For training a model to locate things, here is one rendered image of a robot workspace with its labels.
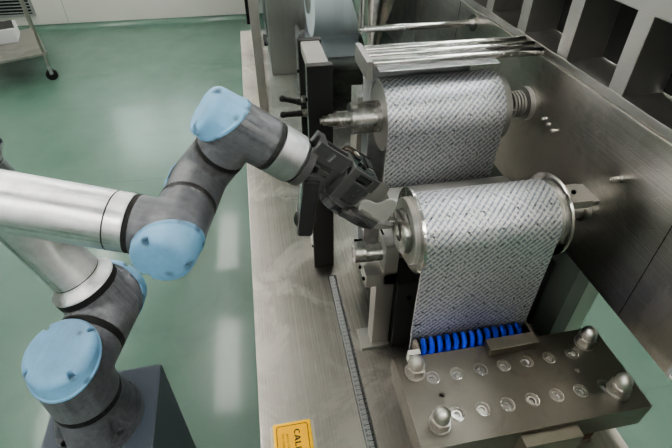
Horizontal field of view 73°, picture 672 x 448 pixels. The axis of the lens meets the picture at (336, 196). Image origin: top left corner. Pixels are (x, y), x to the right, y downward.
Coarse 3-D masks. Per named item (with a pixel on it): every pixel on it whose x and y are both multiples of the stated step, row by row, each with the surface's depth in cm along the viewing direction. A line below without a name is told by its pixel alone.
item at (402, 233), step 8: (392, 216) 80; (400, 216) 75; (400, 224) 75; (408, 224) 74; (400, 232) 76; (408, 232) 74; (400, 240) 76; (408, 240) 74; (400, 248) 77; (408, 248) 75
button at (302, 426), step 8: (280, 424) 84; (288, 424) 84; (296, 424) 84; (304, 424) 84; (280, 432) 83; (288, 432) 83; (296, 432) 83; (304, 432) 83; (280, 440) 82; (288, 440) 82; (296, 440) 82; (304, 440) 82; (312, 440) 82
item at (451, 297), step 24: (456, 264) 75; (480, 264) 76; (504, 264) 78; (528, 264) 79; (432, 288) 78; (456, 288) 79; (480, 288) 80; (504, 288) 82; (528, 288) 83; (432, 312) 82; (456, 312) 84; (480, 312) 85; (504, 312) 86; (528, 312) 88
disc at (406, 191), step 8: (400, 192) 80; (408, 192) 76; (416, 200) 72; (416, 208) 72; (424, 224) 70; (424, 232) 70; (424, 240) 70; (424, 248) 71; (424, 256) 71; (408, 264) 80; (416, 264) 76; (424, 264) 72; (416, 272) 76
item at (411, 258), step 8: (400, 200) 78; (408, 200) 75; (560, 200) 76; (400, 208) 78; (408, 208) 74; (408, 216) 74; (416, 216) 72; (416, 224) 72; (416, 232) 72; (416, 240) 72; (416, 248) 72; (408, 256) 77; (416, 256) 73
